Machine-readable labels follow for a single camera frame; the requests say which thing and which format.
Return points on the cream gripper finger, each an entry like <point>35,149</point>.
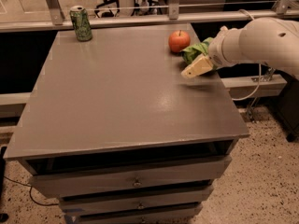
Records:
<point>199,66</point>

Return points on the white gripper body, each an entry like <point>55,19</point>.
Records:
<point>217,51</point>

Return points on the green rice chip bag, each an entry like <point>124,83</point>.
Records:
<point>193,51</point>

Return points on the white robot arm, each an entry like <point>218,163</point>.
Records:
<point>267,41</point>

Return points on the red apple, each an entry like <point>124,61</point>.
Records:
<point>178,41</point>

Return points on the grey drawer cabinet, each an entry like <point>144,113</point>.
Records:
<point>120,100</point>

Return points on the middle grey drawer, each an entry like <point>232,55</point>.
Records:
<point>137,200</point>

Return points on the grey drawer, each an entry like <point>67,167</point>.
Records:
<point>131,177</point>
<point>145,216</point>
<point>137,200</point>

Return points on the green soda can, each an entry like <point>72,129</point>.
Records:
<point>81,24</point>

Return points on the bottom grey drawer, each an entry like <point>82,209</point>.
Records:
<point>145,216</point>

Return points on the top grey drawer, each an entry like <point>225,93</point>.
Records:
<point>131,177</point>

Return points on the metal railing frame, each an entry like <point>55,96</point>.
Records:
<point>38,15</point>

